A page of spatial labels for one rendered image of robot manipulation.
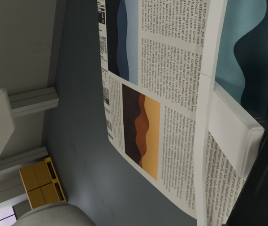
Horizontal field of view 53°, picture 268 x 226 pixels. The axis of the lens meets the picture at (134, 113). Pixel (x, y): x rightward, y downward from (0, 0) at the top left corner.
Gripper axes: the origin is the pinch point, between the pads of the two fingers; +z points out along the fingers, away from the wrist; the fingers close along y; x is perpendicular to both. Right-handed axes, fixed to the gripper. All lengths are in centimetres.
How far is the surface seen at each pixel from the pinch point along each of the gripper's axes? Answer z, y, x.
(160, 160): 5.8, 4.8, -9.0
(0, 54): 342, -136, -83
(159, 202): 170, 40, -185
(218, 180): -0.2, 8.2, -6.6
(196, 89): 2.5, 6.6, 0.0
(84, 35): 295, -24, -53
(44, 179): 516, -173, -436
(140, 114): 8.7, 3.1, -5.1
